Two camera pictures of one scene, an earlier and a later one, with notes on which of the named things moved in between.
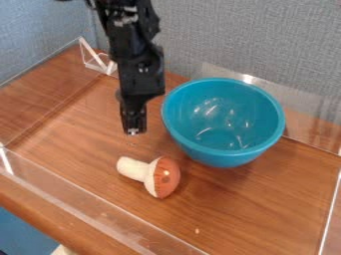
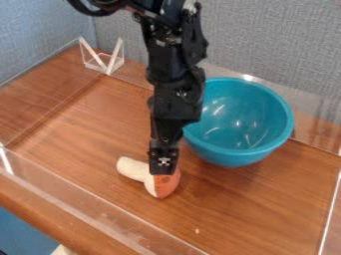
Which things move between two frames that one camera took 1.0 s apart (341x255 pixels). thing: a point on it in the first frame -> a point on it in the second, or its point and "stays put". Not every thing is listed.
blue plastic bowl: [227, 120] stays put
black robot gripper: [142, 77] -> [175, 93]
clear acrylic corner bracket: [98, 61] stays put
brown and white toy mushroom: [160, 173] stays put
